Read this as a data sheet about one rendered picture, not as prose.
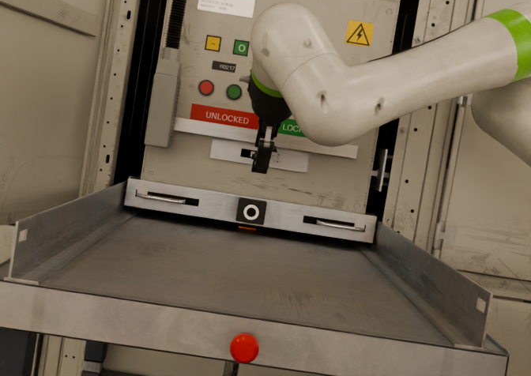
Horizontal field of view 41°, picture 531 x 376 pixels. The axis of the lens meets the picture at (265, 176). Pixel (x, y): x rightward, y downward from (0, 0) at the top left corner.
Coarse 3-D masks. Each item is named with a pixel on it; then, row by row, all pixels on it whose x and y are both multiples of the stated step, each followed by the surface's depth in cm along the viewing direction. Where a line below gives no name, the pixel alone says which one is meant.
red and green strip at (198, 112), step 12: (192, 108) 153; (204, 108) 153; (216, 108) 154; (204, 120) 154; (216, 120) 154; (228, 120) 154; (240, 120) 154; (252, 120) 154; (288, 120) 154; (288, 132) 154; (300, 132) 154
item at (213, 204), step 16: (128, 192) 153; (160, 192) 153; (176, 192) 153; (192, 192) 153; (208, 192) 153; (224, 192) 155; (144, 208) 153; (160, 208) 153; (176, 208) 153; (192, 208) 154; (208, 208) 154; (224, 208) 154; (272, 208) 154; (288, 208) 154; (304, 208) 154; (320, 208) 154; (256, 224) 154; (272, 224) 154; (288, 224) 154; (304, 224) 154; (352, 224) 155; (368, 224) 155; (352, 240) 155; (368, 240) 155
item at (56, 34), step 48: (0, 0) 112; (48, 0) 125; (96, 0) 144; (0, 48) 117; (48, 48) 130; (96, 48) 147; (0, 96) 119; (48, 96) 133; (0, 144) 121; (48, 144) 135; (96, 144) 148; (0, 192) 124; (48, 192) 138
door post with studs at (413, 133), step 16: (432, 0) 149; (448, 0) 149; (416, 16) 150; (432, 16) 149; (448, 16) 149; (416, 32) 150; (432, 32) 150; (416, 112) 150; (432, 112) 151; (400, 128) 151; (416, 128) 151; (400, 144) 151; (416, 144) 151; (400, 160) 151; (416, 160) 151; (400, 176) 152; (416, 176) 151; (400, 192) 151; (416, 192) 151; (400, 208) 152; (416, 208) 152; (400, 224) 152
